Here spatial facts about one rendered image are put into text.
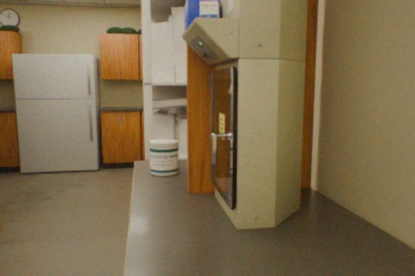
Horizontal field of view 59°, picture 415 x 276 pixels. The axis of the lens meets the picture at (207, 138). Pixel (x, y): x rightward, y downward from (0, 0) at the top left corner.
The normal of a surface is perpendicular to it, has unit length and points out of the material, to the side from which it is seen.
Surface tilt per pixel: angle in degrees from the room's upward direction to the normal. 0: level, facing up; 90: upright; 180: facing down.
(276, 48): 90
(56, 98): 90
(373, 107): 90
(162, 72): 95
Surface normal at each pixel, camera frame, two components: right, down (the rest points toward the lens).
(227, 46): 0.18, 0.14
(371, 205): -0.98, 0.03
